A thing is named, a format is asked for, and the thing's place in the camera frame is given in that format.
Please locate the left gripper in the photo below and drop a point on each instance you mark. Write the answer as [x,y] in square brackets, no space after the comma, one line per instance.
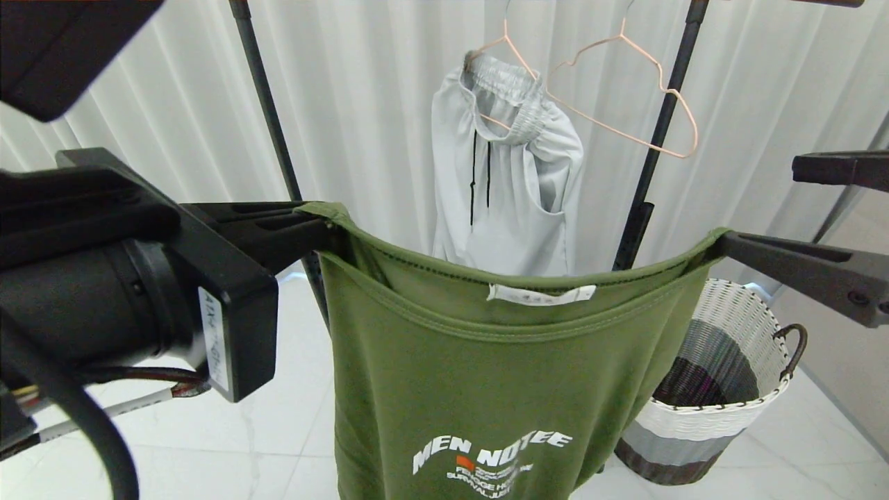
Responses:
[236,326]

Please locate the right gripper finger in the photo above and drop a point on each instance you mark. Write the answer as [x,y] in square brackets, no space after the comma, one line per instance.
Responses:
[819,278]
[847,169]

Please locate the pink clothes hanger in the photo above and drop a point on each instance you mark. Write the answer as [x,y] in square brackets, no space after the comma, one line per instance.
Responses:
[604,121]
[521,55]

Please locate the green garment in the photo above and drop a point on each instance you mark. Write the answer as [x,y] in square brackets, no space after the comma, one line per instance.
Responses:
[486,389]

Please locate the pale grey shorts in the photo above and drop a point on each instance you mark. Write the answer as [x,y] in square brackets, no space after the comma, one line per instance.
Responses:
[514,208]

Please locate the white laundry basket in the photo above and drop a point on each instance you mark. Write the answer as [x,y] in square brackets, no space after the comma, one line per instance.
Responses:
[729,305]

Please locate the black clothes rack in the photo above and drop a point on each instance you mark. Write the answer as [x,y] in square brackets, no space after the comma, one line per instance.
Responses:
[267,104]

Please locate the white curtain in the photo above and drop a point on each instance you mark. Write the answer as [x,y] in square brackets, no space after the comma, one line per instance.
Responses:
[347,104]

